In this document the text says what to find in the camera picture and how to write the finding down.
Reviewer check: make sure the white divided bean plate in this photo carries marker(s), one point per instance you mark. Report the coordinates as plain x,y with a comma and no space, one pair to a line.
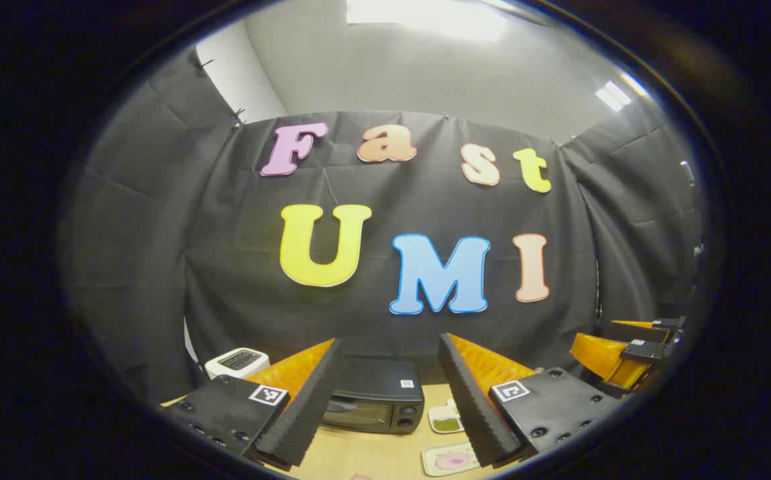
445,421

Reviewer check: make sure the square cream plate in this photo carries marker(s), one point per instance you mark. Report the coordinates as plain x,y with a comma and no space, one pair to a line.
433,468

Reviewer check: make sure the pink ham slice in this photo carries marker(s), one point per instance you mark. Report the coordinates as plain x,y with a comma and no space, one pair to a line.
453,460

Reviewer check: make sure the ceiling light panel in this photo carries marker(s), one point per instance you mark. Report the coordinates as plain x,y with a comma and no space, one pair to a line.
613,95

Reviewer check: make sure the black electric oven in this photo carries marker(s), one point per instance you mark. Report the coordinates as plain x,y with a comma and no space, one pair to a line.
379,383

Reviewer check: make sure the white toaster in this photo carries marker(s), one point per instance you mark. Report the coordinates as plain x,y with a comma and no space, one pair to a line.
235,363

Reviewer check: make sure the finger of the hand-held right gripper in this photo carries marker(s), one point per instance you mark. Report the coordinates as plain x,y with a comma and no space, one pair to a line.
665,324
599,356

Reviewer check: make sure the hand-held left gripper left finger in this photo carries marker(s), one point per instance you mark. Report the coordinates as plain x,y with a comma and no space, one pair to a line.
309,400

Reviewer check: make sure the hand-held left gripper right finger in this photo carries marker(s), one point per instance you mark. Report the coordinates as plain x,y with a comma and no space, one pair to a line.
472,400

